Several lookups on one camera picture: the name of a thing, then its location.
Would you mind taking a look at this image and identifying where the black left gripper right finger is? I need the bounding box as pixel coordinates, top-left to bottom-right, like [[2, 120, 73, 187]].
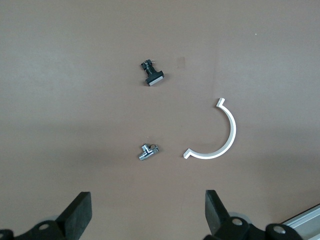
[[203, 189, 305, 240]]

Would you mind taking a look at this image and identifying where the white half ring bracket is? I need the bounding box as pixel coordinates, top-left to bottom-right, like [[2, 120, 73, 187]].
[[182, 97, 237, 161]]

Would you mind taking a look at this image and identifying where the white drawer cabinet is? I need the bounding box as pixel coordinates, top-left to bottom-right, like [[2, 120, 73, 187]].
[[278, 202, 320, 240]]

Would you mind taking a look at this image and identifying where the black square push switch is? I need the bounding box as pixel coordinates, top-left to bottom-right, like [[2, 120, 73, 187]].
[[138, 58, 166, 89]]

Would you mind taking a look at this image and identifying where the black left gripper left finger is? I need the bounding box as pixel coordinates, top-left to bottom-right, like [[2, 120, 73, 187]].
[[0, 191, 93, 240]]

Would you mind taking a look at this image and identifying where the chrome metal tee fitting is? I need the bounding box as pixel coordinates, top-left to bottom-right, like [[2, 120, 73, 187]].
[[137, 143, 160, 162]]

